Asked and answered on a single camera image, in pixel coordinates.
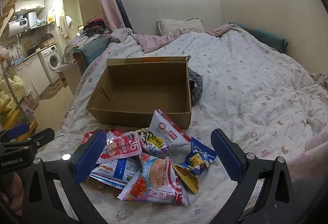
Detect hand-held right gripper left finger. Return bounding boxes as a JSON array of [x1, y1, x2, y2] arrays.
[[22, 129, 108, 224]]

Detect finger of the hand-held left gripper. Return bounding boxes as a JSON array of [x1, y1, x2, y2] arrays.
[[0, 123, 31, 143], [10, 128, 56, 156]]

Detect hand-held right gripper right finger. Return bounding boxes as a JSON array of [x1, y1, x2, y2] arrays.
[[211, 129, 295, 224]]

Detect waffle pattern snack packet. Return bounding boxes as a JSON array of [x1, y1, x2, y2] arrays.
[[84, 175, 123, 190]]

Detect blue cartoon dog packet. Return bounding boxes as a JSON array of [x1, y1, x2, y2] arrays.
[[184, 137, 218, 176]]

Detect shrimp chip packet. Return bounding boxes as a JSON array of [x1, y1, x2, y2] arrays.
[[118, 154, 191, 208]]

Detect brown cardboard box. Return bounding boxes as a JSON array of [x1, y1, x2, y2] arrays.
[[86, 56, 192, 130]]

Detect person's left hand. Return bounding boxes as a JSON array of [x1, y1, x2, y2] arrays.
[[0, 171, 25, 214]]

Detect wooden rack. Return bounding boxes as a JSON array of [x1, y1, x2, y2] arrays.
[[0, 101, 39, 133]]

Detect small red snack packet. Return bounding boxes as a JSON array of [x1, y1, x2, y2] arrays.
[[81, 130, 96, 145]]

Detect metal clothes rack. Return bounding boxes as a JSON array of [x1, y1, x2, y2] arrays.
[[0, 60, 39, 127]]

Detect blue white snack packet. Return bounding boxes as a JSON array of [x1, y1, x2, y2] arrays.
[[90, 156, 144, 185]]

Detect pink red snack packet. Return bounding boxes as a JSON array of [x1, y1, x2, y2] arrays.
[[99, 130, 144, 164]]

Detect yellow plush blanket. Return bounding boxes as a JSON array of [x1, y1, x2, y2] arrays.
[[0, 75, 26, 112]]

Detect yellow black snack packet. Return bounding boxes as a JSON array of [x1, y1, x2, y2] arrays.
[[172, 163, 200, 194]]

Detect brown floor rug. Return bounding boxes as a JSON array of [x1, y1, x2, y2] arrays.
[[40, 81, 63, 100]]

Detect white base cabinet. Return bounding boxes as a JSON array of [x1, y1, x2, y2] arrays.
[[14, 55, 50, 96]]

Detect yellow white cartoon packet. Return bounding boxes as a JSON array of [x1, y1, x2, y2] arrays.
[[135, 128, 171, 159]]

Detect white triangular snack packet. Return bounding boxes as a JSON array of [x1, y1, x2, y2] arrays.
[[146, 108, 192, 148]]

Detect white washing machine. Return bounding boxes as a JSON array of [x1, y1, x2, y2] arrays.
[[38, 45, 62, 85]]

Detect dark striped cloth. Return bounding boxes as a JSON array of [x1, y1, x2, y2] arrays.
[[188, 68, 204, 105]]

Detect grey cloth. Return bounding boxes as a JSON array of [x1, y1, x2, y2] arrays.
[[291, 176, 323, 224]]

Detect pink plush cloth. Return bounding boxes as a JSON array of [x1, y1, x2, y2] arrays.
[[305, 134, 328, 183]]

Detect cardboard box on counter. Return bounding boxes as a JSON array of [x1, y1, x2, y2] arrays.
[[38, 33, 55, 49]]

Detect crumpled white cloth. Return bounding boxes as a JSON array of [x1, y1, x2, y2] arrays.
[[63, 34, 103, 64]]

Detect white water heater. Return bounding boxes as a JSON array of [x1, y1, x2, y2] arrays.
[[5, 18, 28, 37]]

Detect white range hood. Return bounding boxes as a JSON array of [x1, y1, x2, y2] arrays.
[[27, 11, 39, 29]]

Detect hanging white towel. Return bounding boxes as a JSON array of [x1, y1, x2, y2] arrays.
[[59, 15, 73, 39]]

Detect wooden staircase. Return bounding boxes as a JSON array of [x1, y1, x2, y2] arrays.
[[0, 0, 21, 35]]

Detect pile of clothes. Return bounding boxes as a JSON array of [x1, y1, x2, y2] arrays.
[[77, 17, 113, 37]]

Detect teal padded headboard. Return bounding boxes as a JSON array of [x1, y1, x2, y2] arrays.
[[228, 22, 289, 54]]

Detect pink blanket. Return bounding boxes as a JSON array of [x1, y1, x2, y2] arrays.
[[110, 24, 241, 54]]

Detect grey white pillow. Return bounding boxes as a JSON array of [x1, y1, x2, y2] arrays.
[[157, 18, 205, 36]]

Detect white wall cabinets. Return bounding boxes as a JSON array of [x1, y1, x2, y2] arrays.
[[15, 0, 46, 12]]

